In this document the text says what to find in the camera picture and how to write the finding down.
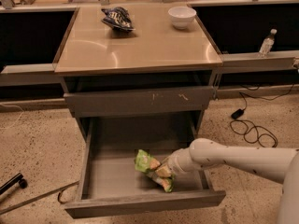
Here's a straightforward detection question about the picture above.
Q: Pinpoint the closed top drawer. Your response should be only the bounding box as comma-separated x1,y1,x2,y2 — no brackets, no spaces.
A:
64,86,213,117

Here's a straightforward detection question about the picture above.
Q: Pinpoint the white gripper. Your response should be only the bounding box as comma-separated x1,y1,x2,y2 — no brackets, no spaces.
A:
155,148,194,178

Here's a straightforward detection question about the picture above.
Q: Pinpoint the grey floor cable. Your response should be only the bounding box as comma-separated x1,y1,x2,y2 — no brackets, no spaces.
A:
0,180,80,216

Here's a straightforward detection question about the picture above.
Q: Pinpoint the open middle drawer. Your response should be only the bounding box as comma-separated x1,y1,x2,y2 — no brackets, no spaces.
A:
65,113,225,218

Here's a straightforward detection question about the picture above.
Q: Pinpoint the grey drawer cabinet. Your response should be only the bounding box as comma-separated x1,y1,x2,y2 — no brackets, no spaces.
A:
52,2,227,219

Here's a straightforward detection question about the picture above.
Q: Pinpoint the clear plastic water bottle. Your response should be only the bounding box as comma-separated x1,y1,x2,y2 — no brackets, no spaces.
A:
259,29,277,57

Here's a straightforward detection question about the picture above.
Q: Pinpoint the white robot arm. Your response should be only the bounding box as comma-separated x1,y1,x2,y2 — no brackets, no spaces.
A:
155,138,299,224

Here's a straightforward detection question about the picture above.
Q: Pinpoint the white floor cable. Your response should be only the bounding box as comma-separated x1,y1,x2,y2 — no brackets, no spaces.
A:
0,102,25,130

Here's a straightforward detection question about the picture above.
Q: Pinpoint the blue chip bag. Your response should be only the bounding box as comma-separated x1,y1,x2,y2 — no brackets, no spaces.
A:
101,7,135,33

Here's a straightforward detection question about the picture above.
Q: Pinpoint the white bowl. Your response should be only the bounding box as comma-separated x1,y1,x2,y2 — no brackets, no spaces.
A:
168,7,196,29

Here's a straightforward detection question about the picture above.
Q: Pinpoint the green rice chip bag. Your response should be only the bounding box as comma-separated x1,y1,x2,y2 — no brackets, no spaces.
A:
135,149,174,192

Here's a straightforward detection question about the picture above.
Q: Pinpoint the black chair caster leg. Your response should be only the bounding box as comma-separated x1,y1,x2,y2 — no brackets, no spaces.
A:
0,173,27,195

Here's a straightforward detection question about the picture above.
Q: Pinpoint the grey window ledge rail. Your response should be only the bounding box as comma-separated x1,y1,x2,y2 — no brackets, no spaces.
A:
0,63,60,87

